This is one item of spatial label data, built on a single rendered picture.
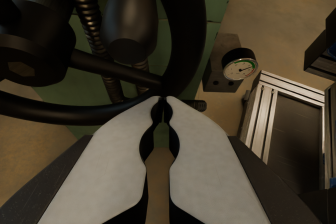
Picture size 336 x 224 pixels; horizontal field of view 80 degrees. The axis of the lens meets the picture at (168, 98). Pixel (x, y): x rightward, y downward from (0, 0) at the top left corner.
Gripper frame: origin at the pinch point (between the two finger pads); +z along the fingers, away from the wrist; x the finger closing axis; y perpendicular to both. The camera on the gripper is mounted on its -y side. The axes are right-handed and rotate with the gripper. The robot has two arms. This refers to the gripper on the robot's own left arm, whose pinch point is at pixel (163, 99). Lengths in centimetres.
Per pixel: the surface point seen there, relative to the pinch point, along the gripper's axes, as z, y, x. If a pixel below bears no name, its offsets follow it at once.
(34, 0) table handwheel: 8.8, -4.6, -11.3
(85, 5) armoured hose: 11.7, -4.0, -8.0
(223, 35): 38.7, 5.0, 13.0
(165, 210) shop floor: 38, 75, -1
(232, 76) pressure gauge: 25.8, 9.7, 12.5
